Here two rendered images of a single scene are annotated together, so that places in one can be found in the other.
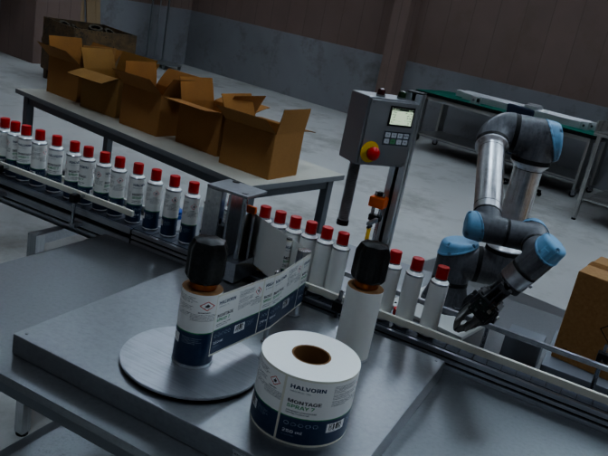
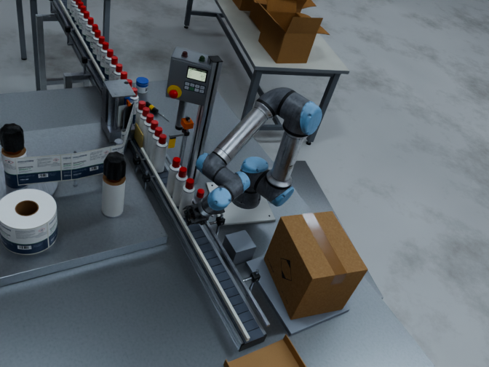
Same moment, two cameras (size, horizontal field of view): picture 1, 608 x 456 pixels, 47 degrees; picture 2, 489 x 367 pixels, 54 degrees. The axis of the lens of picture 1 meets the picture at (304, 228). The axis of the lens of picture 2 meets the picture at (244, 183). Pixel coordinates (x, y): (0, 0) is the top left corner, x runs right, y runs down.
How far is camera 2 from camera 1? 151 cm
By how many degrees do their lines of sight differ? 32
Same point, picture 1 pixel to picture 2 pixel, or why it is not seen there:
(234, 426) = not seen: outside the picture
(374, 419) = (68, 251)
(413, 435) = (94, 268)
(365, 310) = (107, 191)
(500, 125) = (270, 97)
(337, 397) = (19, 235)
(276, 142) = (285, 38)
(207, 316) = (10, 166)
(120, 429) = not seen: outside the picture
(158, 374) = not seen: outside the picture
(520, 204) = (281, 156)
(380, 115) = (180, 70)
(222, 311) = (22, 166)
